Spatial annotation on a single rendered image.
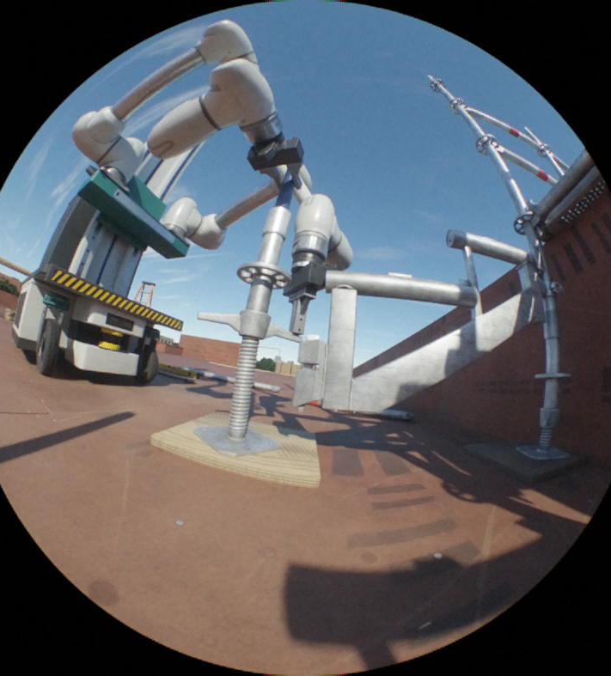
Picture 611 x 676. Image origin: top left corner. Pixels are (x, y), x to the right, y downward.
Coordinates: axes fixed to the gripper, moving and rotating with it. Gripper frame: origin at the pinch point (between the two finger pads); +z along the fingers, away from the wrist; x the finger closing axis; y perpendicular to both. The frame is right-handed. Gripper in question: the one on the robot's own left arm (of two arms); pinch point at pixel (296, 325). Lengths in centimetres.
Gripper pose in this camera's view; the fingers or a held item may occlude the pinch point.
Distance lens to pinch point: 51.1
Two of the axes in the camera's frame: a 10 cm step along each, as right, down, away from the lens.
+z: -1.5, 9.8, -1.6
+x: 5.0, -0.7, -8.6
